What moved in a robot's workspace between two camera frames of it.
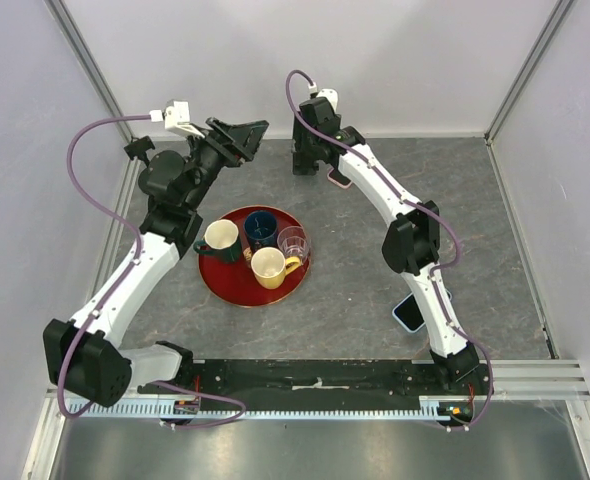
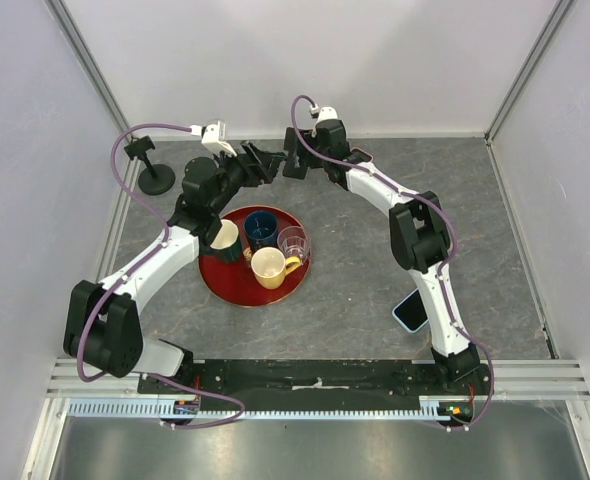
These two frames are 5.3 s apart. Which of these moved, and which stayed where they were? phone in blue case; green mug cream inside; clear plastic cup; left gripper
Moved: left gripper
Stayed: green mug cream inside; clear plastic cup; phone in blue case
